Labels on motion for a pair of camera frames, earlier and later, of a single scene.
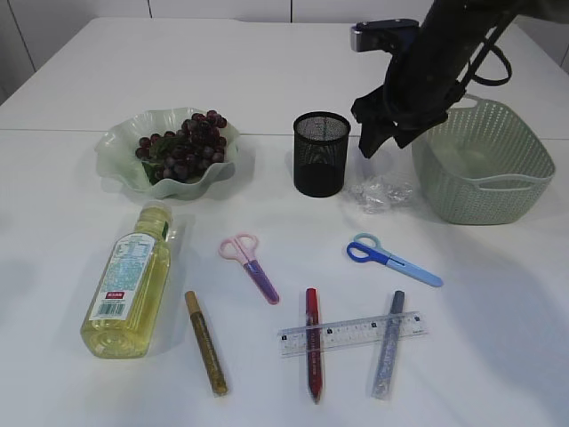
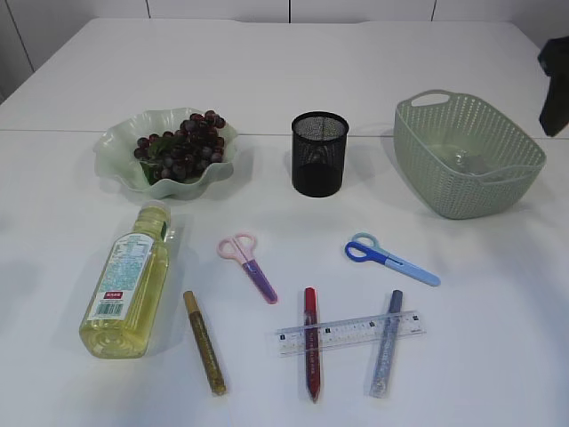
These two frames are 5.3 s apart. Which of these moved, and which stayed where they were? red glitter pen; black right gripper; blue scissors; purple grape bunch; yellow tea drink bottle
Moved: black right gripper
Stayed: blue scissors; red glitter pen; yellow tea drink bottle; purple grape bunch
